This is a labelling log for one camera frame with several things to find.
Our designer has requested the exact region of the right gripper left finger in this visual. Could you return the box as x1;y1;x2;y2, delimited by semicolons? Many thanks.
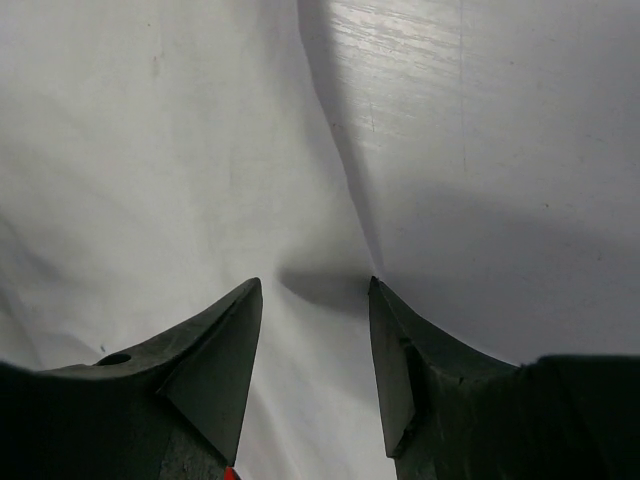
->
1;278;263;479

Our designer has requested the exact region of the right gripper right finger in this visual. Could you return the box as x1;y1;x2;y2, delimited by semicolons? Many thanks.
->
369;279;639;479

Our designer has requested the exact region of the white printed t-shirt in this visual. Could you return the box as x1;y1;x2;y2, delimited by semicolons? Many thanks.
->
1;1;395;479

